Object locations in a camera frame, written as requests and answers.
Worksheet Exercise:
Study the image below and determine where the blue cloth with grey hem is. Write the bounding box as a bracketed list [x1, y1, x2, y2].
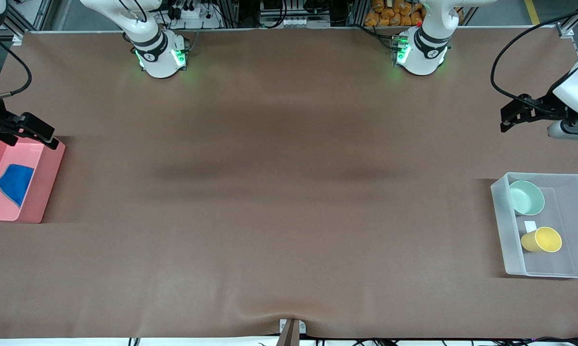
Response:
[0, 164, 35, 209]

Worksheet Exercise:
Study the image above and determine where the mint green bowl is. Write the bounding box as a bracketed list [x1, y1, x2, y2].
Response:
[509, 180, 546, 216]

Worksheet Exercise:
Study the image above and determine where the yellow cup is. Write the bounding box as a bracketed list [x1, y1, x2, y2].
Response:
[520, 226, 563, 254]

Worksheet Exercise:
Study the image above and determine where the pink plastic bin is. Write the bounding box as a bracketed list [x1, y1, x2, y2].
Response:
[0, 134, 66, 224]

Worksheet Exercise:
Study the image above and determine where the clear plastic bin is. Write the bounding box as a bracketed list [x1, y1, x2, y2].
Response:
[490, 172, 578, 280]

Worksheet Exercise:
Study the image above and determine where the white power strip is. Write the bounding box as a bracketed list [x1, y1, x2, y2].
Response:
[166, 5, 223, 30]

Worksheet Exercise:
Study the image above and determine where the brown table cover mat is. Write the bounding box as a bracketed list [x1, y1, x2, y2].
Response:
[0, 26, 578, 340]

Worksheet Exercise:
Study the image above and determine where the metal table edge clamp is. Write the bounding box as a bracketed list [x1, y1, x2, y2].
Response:
[278, 318, 307, 346]

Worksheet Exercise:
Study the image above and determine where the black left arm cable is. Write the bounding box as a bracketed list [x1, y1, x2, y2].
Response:
[490, 7, 578, 117]

